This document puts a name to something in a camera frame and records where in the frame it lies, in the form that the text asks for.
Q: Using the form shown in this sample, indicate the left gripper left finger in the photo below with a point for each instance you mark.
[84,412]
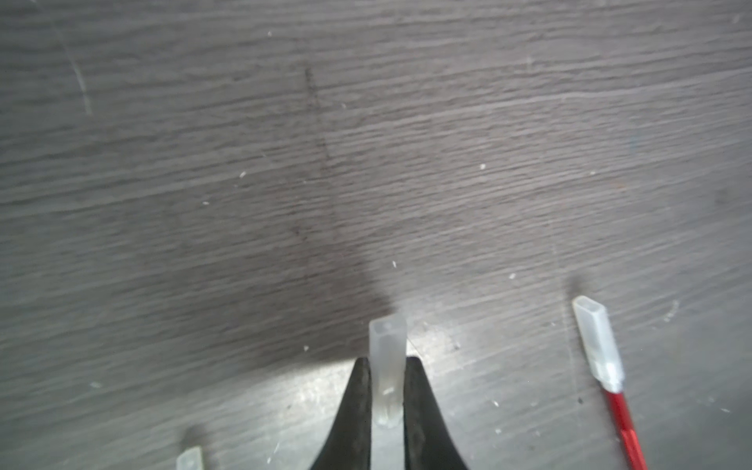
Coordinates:
[348,445]

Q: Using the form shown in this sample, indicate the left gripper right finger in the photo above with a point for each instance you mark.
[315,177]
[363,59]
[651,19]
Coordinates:
[428,444]

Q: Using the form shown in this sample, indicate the red knife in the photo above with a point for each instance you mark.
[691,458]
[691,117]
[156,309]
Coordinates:
[607,368]

